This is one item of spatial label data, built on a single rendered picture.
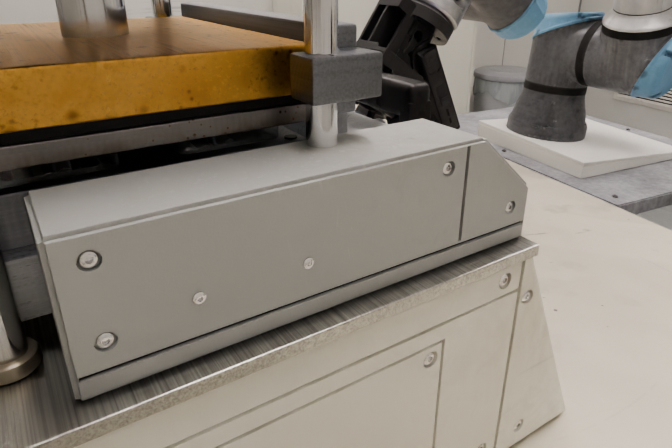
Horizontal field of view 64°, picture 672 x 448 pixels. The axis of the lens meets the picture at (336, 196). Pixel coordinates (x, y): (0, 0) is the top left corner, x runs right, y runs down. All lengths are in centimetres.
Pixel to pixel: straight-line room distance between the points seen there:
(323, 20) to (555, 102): 88
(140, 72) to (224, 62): 4
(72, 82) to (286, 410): 17
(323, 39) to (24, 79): 12
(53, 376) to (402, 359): 17
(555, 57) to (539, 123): 12
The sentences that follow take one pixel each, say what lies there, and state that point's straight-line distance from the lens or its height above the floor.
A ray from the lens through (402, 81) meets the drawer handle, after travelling 37.
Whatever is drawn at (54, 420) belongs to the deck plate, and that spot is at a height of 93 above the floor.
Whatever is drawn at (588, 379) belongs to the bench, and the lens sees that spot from 54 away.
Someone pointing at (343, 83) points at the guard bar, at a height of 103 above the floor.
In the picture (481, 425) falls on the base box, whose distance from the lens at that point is 40.
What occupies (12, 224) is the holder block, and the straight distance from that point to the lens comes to 26.
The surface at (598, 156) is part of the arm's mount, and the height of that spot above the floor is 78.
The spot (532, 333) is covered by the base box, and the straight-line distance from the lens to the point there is 39.
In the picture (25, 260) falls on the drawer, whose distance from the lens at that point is 26.
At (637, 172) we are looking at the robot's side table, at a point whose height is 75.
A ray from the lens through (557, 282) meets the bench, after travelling 67.
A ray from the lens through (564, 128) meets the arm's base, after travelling 110.
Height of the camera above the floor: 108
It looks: 23 degrees down
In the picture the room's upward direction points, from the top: straight up
